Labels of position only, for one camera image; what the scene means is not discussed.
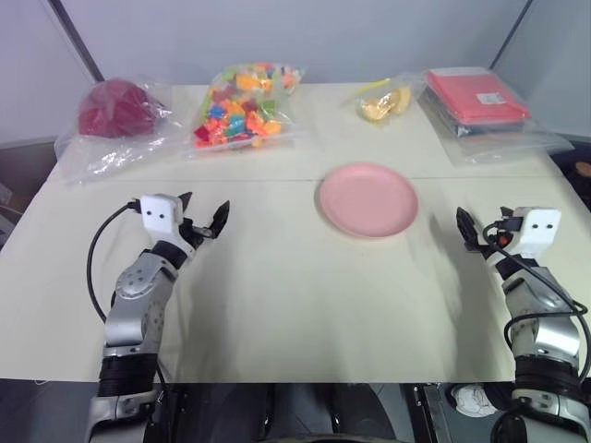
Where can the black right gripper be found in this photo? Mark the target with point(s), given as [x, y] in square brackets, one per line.
[498, 244]

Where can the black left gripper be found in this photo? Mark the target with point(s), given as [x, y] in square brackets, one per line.
[196, 232]

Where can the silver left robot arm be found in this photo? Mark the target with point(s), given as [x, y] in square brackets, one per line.
[138, 300]

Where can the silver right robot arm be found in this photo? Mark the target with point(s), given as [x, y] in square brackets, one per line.
[549, 332]

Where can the pink round plate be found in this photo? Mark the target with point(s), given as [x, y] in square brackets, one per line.
[367, 198]

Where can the bag with yellow items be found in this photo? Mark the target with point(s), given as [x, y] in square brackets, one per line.
[369, 90]

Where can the clear bag with flat sheets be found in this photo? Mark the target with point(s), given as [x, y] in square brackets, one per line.
[503, 145]

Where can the dark flat sheet stack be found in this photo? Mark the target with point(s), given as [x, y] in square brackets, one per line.
[466, 128]

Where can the dark object with brown spot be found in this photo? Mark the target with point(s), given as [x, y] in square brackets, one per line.
[575, 171]

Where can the clear bag with toy blocks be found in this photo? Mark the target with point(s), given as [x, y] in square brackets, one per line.
[277, 138]

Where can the clear bag with red lump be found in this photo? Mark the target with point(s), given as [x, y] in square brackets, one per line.
[115, 152]

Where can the bag of colourful toy blocks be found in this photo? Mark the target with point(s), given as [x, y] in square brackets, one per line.
[240, 111]

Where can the red flat sheet pack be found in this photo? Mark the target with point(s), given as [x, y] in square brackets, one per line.
[475, 94]

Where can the dark red lump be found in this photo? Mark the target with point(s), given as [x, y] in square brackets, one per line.
[115, 111]

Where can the white crumpled object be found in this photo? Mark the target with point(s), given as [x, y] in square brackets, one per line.
[471, 399]

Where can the dark clutter beside table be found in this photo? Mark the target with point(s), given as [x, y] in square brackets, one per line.
[23, 184]

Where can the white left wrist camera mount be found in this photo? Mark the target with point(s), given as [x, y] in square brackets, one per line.
[159, 217]

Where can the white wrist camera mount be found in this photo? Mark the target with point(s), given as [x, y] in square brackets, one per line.
[540, 231]
[159, 217]

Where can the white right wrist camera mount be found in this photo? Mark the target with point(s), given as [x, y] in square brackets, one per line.
[540, 231]

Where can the dark grey partition post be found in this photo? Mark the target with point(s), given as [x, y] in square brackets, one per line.
[510, 32]
[78, 41]

